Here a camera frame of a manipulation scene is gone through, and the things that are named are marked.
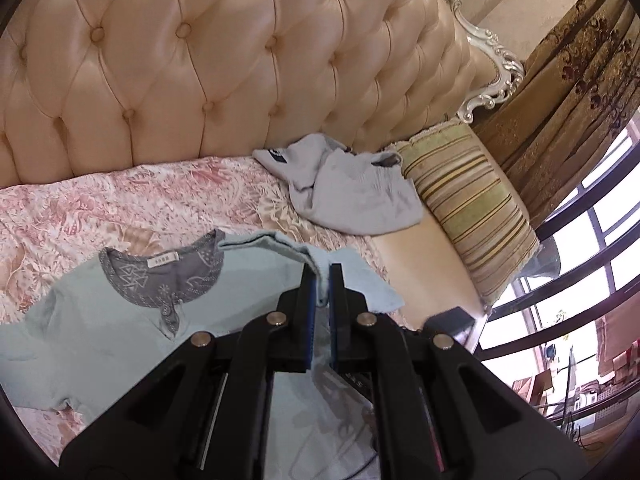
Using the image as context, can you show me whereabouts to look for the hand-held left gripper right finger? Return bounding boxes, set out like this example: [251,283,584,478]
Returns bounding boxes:
[329,262,591,480]

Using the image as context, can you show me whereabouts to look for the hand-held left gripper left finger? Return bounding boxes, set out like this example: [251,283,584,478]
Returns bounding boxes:
[60,262,321,480]

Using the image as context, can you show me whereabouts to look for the light green shirt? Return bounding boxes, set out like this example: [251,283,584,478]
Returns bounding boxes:
[0,229,406,480]

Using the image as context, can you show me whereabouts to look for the grey garment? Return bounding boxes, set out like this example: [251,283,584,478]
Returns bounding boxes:
[252,133,425,235]

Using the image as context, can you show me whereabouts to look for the striped yellow pillow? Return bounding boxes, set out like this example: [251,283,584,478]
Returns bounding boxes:
[382,121,542,311]

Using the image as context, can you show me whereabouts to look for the pink floral blanket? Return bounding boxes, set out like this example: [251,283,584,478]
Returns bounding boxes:
[0,156,416,461]

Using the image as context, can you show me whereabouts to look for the beige tufted leather sofa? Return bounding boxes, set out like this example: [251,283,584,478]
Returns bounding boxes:
[0,0,526,331]

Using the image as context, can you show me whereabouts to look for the brown patterned curtain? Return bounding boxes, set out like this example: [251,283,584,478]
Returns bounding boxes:
[472,0,640,231]

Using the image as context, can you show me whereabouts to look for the dark window frame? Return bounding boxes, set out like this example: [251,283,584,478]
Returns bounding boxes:
[480,125,640,426]

